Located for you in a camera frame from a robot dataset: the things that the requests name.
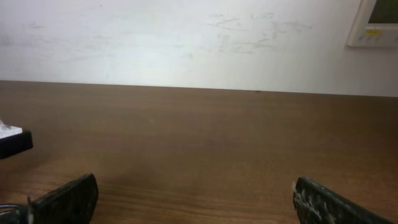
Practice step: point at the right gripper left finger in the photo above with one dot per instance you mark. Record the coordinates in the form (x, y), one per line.
(72, 203)

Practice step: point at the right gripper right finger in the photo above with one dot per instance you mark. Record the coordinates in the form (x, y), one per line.
(316, 204)

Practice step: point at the white wall control panel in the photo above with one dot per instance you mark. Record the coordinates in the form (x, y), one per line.
(375, 24)

